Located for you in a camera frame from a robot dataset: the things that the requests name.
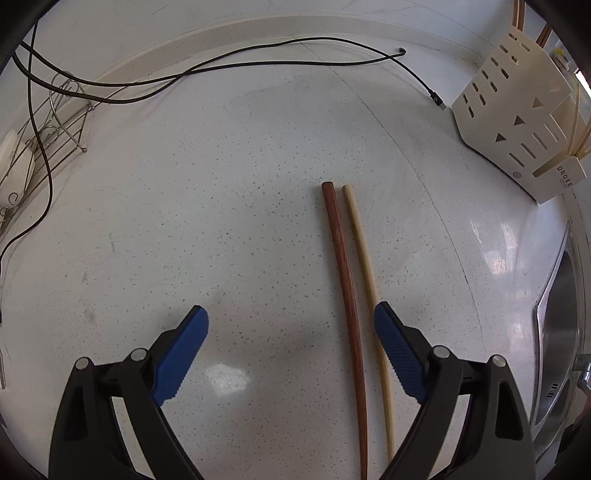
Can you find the reddish brown wooden chopstick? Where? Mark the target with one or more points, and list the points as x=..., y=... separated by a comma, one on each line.
x=545, y=36
x=344, y=277

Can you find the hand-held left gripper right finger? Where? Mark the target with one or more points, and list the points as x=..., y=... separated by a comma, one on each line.
x=399, y=355

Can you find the cream plastic utensil holder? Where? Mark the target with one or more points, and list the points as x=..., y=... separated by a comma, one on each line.
x=508, y=106

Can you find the stainless steel sink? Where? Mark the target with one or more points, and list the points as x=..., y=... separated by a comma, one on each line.
x=561, y=323

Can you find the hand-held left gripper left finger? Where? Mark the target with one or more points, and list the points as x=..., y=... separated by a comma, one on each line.
x=182, y=355

